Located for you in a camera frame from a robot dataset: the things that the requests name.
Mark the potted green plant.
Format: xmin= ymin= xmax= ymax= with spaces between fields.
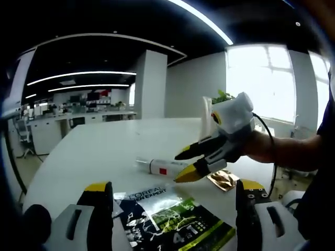
xmin=211 ymin=89 xmax=236 ymax=104

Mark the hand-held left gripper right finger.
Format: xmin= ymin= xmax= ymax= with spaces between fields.
xmin=235 ymin=178 xmax=302 ymax=251

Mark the black rounded object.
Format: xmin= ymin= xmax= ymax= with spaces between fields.
xmin=23 ymin=204 xmax=52 ymax=244

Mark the white square pillar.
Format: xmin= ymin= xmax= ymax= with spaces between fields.
xmin=135 ymin=49 xmax=168 ymax=120

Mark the white mesh office chair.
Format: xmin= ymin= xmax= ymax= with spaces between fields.
xmin=17 ymin=121 xmax=36 ymax=157

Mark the white skincare tube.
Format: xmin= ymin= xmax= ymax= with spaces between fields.
xmin=200 ymin=96 xmax=218 ymax=142

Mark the small skincare bottle red square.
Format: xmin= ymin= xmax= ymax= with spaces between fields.
xmin=135 ymin=156 xmax=189 ymax=178

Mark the long white ceiling light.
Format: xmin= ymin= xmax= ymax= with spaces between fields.
xmin=48 ymin=84 xmax=130 ymax=93
xmin=167 ymin=0 xmax=234 ymax=45
xmin=26 ymin=71 xmax=137 ymax=86

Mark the dark green skincare packet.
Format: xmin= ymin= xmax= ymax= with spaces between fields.
xmin=113 ymin=186 xmax=236 ymax=251

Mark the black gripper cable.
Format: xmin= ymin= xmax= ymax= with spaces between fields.
xmin=252 ymin=111 xmax=277 ymax=196
xmin=4 ymin=128 xmax=28 ymax=196

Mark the person's dark clothing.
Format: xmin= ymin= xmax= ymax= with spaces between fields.
xmin=293 ymin=70 xmax=335 ymax=241

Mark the gold foil skincare sachet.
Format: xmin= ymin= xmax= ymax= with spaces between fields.
xmin=206 ymin=169 xmax=240 ymax=192

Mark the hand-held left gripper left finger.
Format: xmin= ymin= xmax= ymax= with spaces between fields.
xmin=44 ymin=181 xmax=115 ymax=251

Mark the row of white office desks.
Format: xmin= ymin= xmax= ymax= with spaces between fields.
xmin=7 ymin=109 xmax=138 ymax=157

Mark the large bright window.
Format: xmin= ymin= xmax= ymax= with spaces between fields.
xmin=308 ymin=51 xmax=332 ymax=131
xmin=226 ymin=45 xmax=296 ymax=123

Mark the person's right hand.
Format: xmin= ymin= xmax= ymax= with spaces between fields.
xmin=242 ymin=129 xmax=278 ymax=164

